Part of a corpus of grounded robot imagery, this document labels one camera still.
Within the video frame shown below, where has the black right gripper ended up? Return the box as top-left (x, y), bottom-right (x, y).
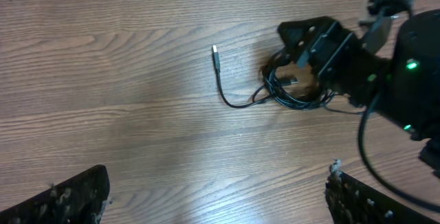
top-left (277, 16), bottom-right (388, 104)

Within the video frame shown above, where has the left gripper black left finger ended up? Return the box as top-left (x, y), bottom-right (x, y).
top-left (1, 164), bottom-right (110, 224)

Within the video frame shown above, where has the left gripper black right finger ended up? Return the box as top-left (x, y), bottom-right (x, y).
top-left (324, 159), bottom-right (439, 224)

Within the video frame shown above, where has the black USB cable bundle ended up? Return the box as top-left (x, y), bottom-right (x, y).
top-left (212, 45), bottom-right (365, 115)

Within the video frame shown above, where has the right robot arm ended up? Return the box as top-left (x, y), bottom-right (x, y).
top-left (278, 9), bottom-right (439, 175)

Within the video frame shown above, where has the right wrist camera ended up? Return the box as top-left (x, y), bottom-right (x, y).
top-left (358, 0), bottom-right (414, 54)

